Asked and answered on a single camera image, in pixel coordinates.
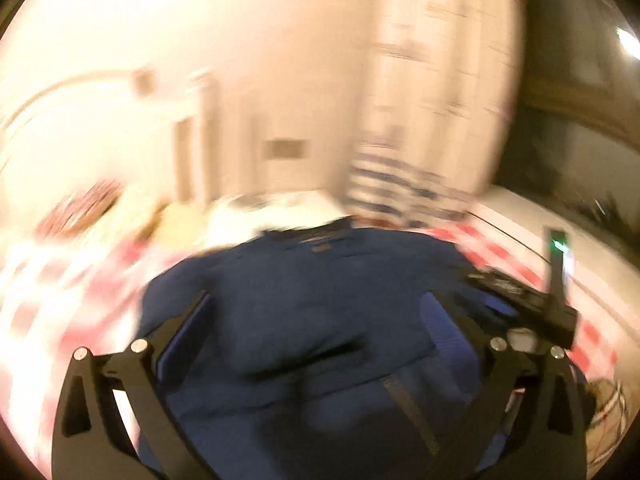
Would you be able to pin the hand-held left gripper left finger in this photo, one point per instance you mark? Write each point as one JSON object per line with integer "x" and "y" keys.
{"x": 187, "y": 332}

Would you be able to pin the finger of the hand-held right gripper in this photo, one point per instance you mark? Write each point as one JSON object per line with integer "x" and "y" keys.
{"x": 480, "y": 306}

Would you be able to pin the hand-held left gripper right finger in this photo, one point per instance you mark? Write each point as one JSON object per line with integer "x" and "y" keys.
{"x": 440, "y": 325}

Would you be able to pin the dark blue jacket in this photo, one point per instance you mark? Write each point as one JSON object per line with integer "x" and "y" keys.
{"x": 310, "y": 285}

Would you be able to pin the white ledge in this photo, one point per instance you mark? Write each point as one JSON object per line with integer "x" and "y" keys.
{"x": 595, "y": 255}

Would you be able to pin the yellow pillow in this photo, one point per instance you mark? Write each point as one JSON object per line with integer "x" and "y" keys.
{"x": 182, "y": 222}

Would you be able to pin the cream pillow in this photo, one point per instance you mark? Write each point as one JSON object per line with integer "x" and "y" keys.
{"x": 142, "y": 217}

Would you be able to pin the pale patterned cloth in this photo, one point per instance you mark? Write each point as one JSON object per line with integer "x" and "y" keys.
{"x": 607, "y": 415}

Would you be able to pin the red white checkered blanket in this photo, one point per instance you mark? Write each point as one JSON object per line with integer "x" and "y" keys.
{"x": 45, "y": 310}

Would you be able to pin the striped cloth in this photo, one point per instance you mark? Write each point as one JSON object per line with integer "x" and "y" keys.
{"x": 395, "y": 185}

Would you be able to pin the white nightstand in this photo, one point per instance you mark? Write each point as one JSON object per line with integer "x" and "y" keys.
{"x": 280, "y": 212}

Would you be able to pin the floral pillow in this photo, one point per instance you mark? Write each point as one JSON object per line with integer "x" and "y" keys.
{"x": 80, "y": 207}

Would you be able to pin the dark window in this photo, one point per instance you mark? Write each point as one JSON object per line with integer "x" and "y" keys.
{"x": 575, "y": 85}

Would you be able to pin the white wooden headboard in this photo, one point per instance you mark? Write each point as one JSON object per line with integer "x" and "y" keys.
{"x": 100, "y": 115}

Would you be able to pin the pale curtain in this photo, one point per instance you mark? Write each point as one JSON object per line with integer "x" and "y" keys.
{"x": 430, "y": 60}

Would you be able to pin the beige wall plate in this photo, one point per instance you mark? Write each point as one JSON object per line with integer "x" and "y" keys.
{"x": 286, "y": 149}

